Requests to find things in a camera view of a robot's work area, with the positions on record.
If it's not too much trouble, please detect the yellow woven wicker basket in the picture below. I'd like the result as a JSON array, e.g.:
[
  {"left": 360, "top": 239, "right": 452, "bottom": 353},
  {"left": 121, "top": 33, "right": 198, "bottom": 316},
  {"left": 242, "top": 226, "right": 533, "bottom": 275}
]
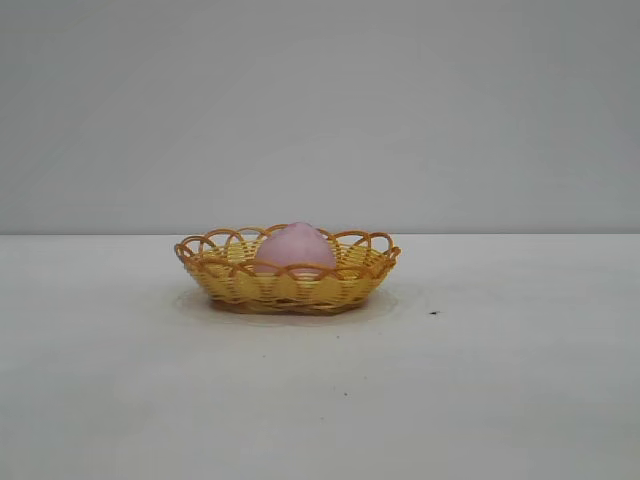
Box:
[{"left": 173, "top": 224, "right": 403, "bottom": 317}]

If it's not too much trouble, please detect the pink peach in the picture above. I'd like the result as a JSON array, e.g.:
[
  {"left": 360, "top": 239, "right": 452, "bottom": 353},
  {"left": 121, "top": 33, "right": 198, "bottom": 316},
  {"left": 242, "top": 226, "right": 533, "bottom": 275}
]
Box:
[{"left": 253, "top": 220, "right": 338, "bottom": 279}]

